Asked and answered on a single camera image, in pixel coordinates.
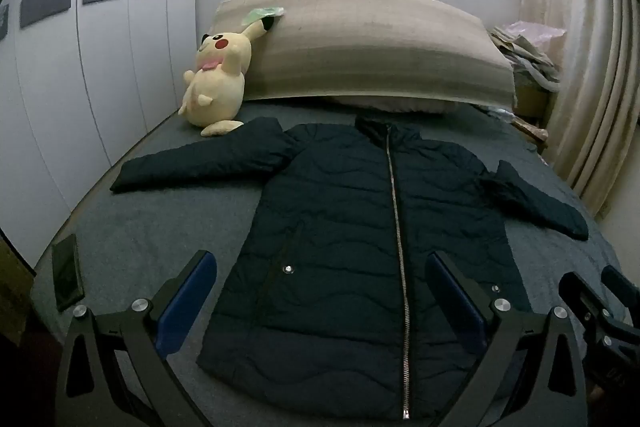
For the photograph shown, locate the black smartphone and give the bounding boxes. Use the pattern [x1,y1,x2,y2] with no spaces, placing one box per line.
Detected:
[52,234,85,313]

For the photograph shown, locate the clutter pile on nightstand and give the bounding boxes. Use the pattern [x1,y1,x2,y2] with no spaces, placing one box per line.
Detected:
[489,27,560,122]

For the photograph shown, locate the dark puffer jacket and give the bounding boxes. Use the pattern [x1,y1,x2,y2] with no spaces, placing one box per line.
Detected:
[112,118,589,421]

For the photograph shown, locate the yellow Pikachu plush toy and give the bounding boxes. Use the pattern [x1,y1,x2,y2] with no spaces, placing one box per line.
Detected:
[178,16,276,138]

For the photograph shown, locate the green packet on blanket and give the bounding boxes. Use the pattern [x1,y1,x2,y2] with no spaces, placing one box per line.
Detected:
[241,6,285,27]

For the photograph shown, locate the beige curtain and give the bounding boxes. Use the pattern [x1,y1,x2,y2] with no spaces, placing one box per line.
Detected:
[520,0,639,213]

